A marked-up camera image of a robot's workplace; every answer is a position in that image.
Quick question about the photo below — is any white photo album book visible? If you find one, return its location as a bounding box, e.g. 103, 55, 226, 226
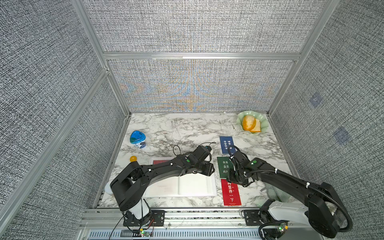
144, 174, 217, 198

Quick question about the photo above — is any large red card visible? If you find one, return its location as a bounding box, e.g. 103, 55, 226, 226
221, 179, 242, 206

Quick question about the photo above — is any dark red card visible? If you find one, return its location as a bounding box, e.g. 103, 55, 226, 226
153, 160, 168, 165

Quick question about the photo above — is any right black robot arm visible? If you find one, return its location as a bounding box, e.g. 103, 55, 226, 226
227, 152, 353, 239

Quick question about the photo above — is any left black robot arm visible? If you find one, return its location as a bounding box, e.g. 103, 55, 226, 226
110, 154, 215, 212

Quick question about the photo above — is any green card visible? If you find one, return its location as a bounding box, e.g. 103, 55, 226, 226
217, 157, 234, 179

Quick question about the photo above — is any blue card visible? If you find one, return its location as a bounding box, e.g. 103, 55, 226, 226
220, 136, 234, 155

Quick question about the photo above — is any green folded cloth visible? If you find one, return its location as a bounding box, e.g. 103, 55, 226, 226
265, 183, 291, 203

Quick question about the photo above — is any bread piece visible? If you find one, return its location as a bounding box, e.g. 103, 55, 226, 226
242, 116, 261, 133

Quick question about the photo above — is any green glass plate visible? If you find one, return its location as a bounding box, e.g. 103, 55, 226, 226
236, 111, 269, 134

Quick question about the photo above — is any blue lidded cup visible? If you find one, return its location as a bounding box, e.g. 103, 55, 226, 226
130, 131, 146, 149

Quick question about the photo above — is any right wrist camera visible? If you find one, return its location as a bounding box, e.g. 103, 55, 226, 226
230, 151, 250, 166

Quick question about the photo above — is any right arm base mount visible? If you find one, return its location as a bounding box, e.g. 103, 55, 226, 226
241, 199, 288, 240

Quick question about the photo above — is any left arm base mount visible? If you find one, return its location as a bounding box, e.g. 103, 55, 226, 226
123, 210, 166, 228

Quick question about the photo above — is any aluminium front rail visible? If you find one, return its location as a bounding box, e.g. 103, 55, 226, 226
75, 208, 260, 240

